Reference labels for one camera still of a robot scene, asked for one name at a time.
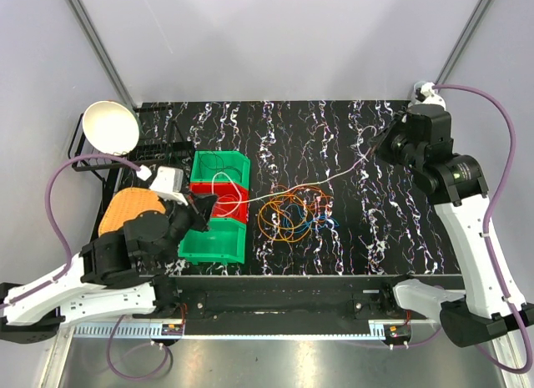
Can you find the far green plastic bin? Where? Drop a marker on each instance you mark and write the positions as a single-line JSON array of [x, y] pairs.
[[220, 166]]

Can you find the black wire dish rack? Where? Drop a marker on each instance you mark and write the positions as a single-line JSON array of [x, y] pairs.
[[161, 143]]

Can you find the white mug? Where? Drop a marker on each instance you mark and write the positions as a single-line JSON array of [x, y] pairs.
[[417, 96]]

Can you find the orange woven basket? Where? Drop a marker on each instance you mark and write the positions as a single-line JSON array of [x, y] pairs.
[[127, 205]]

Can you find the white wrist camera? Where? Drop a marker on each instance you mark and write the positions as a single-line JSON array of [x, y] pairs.
[[167, 183], [432, 96]]

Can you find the white bowl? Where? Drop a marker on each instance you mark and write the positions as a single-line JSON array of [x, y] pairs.
[[111, 128]]

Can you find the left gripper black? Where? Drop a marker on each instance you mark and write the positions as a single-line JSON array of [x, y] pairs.
[[205, 204]]

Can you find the near green plastic bin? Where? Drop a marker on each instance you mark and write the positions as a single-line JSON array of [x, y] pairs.
[[224, 243]]

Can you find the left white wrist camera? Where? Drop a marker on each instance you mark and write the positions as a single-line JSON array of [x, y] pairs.
[[167, 183]]

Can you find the green plastic bin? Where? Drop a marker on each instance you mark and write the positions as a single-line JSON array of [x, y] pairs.
[[220, 166], [224, 243]]

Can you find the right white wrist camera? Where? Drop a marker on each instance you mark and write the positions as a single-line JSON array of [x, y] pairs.
[[432, 96]]

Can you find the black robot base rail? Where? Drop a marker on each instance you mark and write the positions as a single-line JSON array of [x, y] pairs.
[[283, 305]]

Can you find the red plastic bin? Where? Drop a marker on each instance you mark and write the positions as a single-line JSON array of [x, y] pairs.
[[232, 199]]

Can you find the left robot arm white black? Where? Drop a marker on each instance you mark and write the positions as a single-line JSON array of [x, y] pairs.
[[119, 273]]

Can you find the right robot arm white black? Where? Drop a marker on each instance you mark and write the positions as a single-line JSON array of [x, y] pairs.
[[454, 184]]

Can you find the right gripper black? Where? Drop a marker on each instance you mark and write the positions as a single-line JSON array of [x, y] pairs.
[[380, 146]]

